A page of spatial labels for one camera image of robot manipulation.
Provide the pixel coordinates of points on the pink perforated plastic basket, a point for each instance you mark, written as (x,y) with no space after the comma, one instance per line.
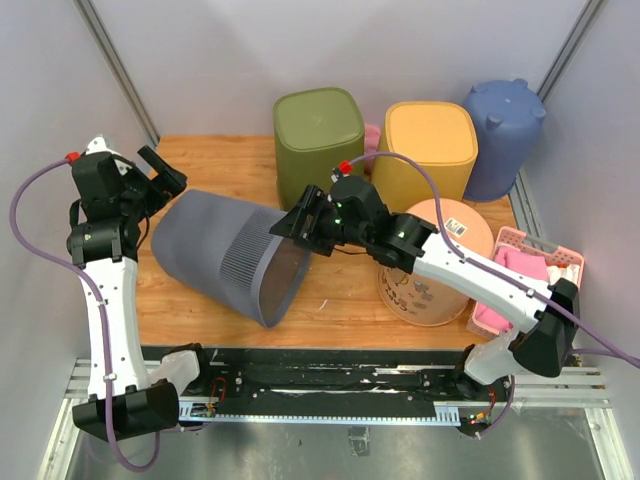
(553,255)

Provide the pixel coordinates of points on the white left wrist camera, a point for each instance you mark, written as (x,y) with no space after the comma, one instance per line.
(100,144)

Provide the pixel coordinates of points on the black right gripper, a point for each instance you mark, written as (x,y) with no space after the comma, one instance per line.
(291,225)

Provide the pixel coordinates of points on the pink folded shirt on table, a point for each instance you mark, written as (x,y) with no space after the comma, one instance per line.
(371,142)

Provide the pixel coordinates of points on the orange plastic bin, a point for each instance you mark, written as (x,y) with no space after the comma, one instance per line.
(427,296)

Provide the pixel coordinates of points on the blue plastic bucket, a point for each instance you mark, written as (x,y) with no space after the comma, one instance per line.
(507,117)

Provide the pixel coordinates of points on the green ribbed plastic bin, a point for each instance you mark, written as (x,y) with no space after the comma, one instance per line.
(314,131)

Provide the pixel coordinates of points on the white cloth in basket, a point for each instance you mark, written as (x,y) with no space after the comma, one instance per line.
(569,272)

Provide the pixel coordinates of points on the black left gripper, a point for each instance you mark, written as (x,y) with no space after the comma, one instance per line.
(171,180)

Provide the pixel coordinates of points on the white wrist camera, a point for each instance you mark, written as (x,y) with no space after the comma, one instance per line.
(342,170)
(100,144)

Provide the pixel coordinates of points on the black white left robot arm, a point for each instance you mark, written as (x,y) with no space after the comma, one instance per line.
(110,300)

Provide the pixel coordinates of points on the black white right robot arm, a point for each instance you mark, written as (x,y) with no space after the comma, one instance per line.
(540,313)

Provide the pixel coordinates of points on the grey ribbed plastic bin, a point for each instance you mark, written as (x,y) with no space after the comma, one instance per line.
(222,248)

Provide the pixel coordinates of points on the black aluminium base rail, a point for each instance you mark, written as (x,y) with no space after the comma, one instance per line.
(190,387)

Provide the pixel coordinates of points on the pink folded cloth in basket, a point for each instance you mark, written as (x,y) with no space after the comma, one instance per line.
(520,262)

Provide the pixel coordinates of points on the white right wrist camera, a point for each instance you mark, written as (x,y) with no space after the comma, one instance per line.
(342,170)

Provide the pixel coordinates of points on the yellow ribbed plastic bin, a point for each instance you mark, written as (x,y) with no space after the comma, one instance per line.
(438,136)

